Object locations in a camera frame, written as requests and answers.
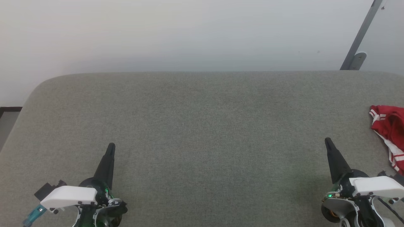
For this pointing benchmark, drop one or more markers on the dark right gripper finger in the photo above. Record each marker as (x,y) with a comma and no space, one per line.
(337,164)

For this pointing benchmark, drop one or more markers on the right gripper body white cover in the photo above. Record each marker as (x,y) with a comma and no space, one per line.
(375,186)

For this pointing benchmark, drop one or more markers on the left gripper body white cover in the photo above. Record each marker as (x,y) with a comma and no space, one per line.
(69,195)

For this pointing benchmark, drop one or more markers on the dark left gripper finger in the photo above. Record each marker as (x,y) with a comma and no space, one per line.
(107,167)

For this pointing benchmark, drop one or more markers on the red and white jersey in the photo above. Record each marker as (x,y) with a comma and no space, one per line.
(391,126)

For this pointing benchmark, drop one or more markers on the black skirting strip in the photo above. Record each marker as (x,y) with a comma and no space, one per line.
(9,109)

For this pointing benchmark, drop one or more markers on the grey fabric sofa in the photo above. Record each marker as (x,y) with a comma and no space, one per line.
(221,132)

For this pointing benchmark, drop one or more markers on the grey slanted metal bar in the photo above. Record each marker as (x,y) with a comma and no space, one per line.
(363,31)

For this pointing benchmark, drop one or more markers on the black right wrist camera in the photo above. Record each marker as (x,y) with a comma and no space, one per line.
(398,177)

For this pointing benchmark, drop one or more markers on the grey rounded metal bracket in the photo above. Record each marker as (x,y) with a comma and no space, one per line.
(358,60)

